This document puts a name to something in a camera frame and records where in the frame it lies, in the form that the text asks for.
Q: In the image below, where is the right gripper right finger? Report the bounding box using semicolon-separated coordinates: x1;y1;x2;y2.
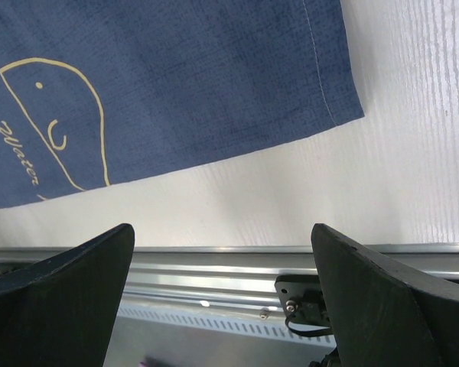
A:
311;223;459;366

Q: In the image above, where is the blue fish placemat cloth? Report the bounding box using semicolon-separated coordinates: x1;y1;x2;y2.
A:
0;1;364;209

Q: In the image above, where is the perforated cable tray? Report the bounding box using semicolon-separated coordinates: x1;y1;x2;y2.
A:
118;303;336;348

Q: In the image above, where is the aluminium mounting rail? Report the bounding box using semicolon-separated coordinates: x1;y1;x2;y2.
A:
0;243;459;321

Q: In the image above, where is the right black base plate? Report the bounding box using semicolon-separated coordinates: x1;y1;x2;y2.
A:
275;274;333;338

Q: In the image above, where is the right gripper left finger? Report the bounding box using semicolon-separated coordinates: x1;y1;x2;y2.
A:
0;224;135;366

